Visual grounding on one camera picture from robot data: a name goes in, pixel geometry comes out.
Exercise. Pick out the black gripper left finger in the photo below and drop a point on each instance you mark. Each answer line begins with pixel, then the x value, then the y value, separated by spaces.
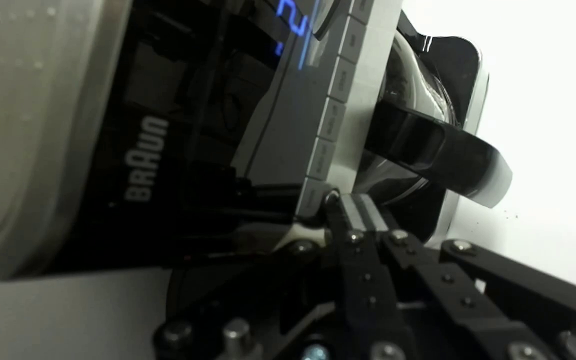
pixel 360 280

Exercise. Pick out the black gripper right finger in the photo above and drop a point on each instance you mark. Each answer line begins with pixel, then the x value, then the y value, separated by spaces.
pixel 449 287

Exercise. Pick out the black silver Braun coffee maker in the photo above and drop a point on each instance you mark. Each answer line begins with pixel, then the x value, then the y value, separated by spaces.
pixel 168 132

